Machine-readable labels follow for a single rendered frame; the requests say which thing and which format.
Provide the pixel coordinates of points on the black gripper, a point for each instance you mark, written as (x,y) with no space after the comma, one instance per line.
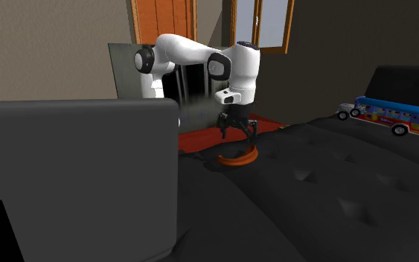
(240,113)

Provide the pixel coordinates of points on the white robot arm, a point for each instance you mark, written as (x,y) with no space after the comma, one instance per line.
(243,69)

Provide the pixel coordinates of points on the orange bowl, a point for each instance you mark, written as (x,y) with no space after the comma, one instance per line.
(236,162)

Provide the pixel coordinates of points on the red robot stand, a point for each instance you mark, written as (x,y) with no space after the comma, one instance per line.
(202,139)

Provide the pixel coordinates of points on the dark grey sofa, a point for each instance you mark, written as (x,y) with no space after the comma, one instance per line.
(303,199)

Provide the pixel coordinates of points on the wooden framed window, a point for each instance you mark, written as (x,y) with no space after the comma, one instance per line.
(270,21)

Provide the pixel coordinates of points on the orange wooden door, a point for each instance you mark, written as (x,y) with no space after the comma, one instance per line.
(158,18)

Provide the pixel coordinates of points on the colourful toy bus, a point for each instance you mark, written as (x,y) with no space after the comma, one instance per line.
(390,116)

